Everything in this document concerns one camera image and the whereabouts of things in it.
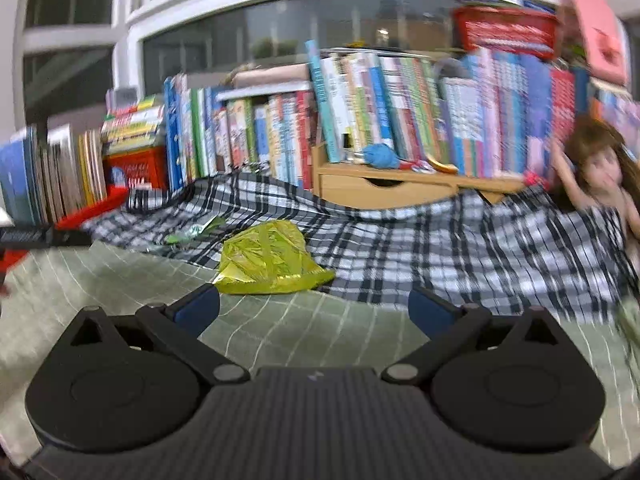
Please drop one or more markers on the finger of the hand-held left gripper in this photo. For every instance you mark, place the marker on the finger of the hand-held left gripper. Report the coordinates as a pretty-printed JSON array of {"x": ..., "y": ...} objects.
[{"x": 72, "y": 237}]

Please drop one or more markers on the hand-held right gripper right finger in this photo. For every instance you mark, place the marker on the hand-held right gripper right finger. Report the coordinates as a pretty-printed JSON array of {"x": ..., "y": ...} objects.
[{"x": 425, "y": 310}]

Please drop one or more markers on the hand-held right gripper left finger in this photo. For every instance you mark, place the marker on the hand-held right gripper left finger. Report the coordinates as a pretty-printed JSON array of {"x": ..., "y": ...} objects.
[{"x": 197, "y": 305}]

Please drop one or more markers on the yellow-green foil wrapper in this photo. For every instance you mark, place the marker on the yellow-green foil wrapper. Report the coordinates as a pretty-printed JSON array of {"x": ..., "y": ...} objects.
[{"x": 270, "y": 260}]

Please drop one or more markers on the black and white plaid blanket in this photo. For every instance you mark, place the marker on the black and white plaid blanket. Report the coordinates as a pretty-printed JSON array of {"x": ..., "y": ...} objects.
[{"x": 425, "y": 250}]

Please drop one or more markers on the row of large picture books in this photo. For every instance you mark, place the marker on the row of large picture books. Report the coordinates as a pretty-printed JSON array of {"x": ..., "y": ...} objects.
[{"x": 50, "y": 175}]

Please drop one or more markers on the clear greenish plastic wrapper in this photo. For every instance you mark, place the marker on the clear greenish plastic wrapper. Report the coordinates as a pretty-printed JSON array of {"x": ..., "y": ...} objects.
[{"x": 195, "y": 230}]

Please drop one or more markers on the red plastic crate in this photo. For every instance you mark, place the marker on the red plastic crate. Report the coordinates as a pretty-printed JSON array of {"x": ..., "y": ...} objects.
[{"x": 137, "y": 170}]

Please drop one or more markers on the green striped bedsheet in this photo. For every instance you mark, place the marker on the green striped bedsheet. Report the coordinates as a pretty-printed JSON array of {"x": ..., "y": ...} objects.
[{"x": 310, "y": 330}]

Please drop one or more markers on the wooden desk organizer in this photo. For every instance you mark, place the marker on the wooden desk organizer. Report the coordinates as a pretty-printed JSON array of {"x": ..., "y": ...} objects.
[{"x": 390, "y": 190}]

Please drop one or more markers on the stack of flat books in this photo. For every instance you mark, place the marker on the stack of flat books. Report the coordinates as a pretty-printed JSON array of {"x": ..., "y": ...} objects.
[{"x": 135, "y": 125}]

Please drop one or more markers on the small striped toy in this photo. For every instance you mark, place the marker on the small striped toy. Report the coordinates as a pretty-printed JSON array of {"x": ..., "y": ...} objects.
[{"x": 417, "y": 166}]

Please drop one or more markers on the grey small box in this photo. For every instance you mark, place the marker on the grey small box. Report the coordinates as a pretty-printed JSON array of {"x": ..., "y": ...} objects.
[{"x": 121, "y": 99}]

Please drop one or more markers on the blue yarn ball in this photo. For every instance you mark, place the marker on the blue yarn ball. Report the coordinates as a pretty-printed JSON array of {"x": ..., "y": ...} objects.
[{"x": 380, "y": 156}]

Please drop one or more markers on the pink hair bow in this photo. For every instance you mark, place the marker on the pink hair bow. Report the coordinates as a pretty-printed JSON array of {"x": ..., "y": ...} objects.
[{"x": 534, "y": 179}]

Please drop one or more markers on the row of short colourful books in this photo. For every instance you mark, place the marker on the row of short colourful books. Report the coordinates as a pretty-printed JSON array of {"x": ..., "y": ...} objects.
[{"x": 240, "y": 130}]

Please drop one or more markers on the small dark-capped bottle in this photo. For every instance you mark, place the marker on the small dark-capped bottle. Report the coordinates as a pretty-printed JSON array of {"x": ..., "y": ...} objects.
[{"x": 347, "y": 146}]

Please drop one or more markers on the green cloth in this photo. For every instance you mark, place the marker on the green cloth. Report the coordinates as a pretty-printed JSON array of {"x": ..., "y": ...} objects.
[{"x": 630, "y": 322}]

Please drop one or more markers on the row of tall colourful books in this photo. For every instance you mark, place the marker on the row of tall colourful books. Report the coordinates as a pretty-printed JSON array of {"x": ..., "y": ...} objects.
[{"x": 440, "y": 105}]

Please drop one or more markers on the brown-haired doll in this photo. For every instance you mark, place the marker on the brown-haired doll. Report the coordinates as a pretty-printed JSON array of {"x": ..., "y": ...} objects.
[{"x": 600, "y": 170}]

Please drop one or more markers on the beige flat box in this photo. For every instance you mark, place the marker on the beige flat box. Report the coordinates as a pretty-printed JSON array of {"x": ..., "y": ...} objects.
[{"x": 270, "y": 76}]

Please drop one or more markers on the row of small books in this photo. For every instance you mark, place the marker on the row of small books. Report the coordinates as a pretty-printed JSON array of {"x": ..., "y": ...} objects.
[{"x": 617, "y": 110}]

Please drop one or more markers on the red plastic basket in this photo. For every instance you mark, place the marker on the red plastic basket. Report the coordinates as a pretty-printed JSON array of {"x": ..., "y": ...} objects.
[{"x": 505, "y": 30}]

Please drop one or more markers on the pink box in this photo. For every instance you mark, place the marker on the pink box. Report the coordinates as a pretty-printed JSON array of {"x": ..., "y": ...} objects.
[{"x": 597, "y": 25}]

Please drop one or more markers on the red bed rail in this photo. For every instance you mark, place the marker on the red bed rail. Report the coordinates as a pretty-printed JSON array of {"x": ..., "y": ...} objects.
[{"x": 95, "y": 210}]

